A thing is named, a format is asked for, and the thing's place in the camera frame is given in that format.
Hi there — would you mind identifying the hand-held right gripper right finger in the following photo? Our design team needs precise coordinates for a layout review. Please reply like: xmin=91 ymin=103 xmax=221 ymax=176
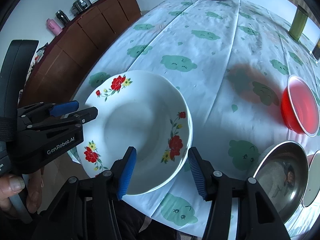
xmin=187 ymin=147 xmax=292 ymax=240

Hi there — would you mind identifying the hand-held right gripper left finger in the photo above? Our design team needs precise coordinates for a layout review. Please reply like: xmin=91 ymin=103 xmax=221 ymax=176
xmin=31 ymin=146 xmax=137 ymax=240

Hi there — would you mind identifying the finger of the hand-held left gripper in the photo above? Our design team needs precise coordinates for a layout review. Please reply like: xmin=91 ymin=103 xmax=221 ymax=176
xmin=17 ymin=100 xmax=80 ymax=121
xmin=19 ymin=107 xmax=98 ymax=131

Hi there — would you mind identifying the pink floral white plate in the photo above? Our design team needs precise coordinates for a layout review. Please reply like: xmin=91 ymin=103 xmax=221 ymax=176
xmin=172 ymin=100 xmax=195 ymax=180

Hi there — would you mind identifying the red flower white plate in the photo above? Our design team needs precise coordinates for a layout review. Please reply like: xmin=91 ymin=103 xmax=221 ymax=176
xmin=76 ymin=70 xmax=193 ymax=196

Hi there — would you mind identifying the white enamel dish dark rim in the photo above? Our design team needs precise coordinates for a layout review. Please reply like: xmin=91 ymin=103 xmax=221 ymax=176
xmin=246 ymin=141 xmax=309 ymax=224

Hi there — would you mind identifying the white enamel bowl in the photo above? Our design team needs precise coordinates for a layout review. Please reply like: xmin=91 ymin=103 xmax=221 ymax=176
xmin=301 ymin=150 xmax=320 ymax=208

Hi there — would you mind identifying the person's left hand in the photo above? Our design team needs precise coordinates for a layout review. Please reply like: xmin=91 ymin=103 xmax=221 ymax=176
xmin=0 ymin=167 xmax=44 ymax=215

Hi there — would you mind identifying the brown wooden cabinet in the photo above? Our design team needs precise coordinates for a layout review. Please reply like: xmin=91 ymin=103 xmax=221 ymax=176
xmin=21 ymin=0 xmax=142 ymax=105

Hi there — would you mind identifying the pink thermos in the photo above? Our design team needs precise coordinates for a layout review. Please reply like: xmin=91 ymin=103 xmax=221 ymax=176
xmin=46 ymin=19 xmax=62 ymax=36

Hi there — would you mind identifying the black thermos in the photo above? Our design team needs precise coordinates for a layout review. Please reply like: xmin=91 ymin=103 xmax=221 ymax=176
xmin=55 ymin=10 xmax=70 ymax=27

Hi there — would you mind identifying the steel rice cooker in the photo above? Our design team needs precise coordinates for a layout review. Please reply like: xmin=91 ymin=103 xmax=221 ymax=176
xmin=72 ymin=0 xmax=92 ymax=14

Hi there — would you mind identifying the red plastic cup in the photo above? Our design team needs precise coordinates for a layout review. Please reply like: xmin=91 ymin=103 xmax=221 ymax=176
xmin=280 ymin=75 xmax=320 ymax=137

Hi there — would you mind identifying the green cloud print tablecloth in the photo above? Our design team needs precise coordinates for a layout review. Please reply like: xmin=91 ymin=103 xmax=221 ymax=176
xmin=69 ymin=0 xmax=320 ymax=240

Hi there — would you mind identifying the green bottle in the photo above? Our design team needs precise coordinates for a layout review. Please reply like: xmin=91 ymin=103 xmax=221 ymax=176
xmin=289 ymin=5 xmax=309 ymax=42

